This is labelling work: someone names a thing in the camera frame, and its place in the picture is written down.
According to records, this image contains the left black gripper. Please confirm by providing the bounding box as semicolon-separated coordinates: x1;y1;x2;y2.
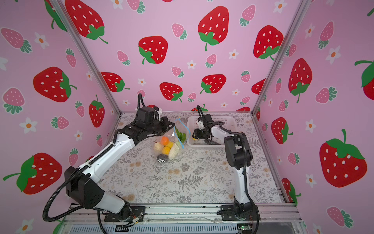
145;117;175;137

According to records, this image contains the orange tangerine toy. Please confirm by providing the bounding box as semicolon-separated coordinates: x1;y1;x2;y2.
160;136;169;146

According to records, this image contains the green leaf toy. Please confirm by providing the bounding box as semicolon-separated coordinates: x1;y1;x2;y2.
176;129;187;144

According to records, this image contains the beige garlic toy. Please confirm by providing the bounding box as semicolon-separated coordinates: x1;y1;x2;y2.
153;142;164;152

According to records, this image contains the white plastic basket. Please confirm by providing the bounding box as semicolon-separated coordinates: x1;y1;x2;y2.
187;116;238;150

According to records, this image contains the clear zip top bag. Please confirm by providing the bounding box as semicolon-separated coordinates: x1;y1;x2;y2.
153;117;191;163

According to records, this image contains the yellow orange toy fruit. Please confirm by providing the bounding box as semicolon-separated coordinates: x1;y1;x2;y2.
161;146;171;156

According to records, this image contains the black round toy food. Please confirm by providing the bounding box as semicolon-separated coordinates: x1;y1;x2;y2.
157;154;169;163

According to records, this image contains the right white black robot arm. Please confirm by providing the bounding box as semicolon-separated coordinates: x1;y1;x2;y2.
192;111;260;221

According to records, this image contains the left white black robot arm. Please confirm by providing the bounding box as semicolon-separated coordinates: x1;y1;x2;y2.
42;107;175;222

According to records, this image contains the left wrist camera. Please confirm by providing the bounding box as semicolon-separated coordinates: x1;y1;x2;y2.
136;106;162;122

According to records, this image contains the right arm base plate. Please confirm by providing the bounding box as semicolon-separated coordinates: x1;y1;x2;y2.
216;204;261;221

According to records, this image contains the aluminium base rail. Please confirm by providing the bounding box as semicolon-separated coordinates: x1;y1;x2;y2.
58;203;308;234

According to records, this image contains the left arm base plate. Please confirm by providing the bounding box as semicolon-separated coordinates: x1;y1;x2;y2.
104;206;146;222

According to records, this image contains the left aluminium frame post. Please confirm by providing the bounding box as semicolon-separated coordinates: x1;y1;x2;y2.
51;0;121;116

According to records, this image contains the aluminium frame post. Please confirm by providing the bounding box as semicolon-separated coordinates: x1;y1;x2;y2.
252;0;312;116
51;0;121;116

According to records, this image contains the right aluminium frame post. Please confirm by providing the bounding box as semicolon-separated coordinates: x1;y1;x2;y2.
252;0;312;116

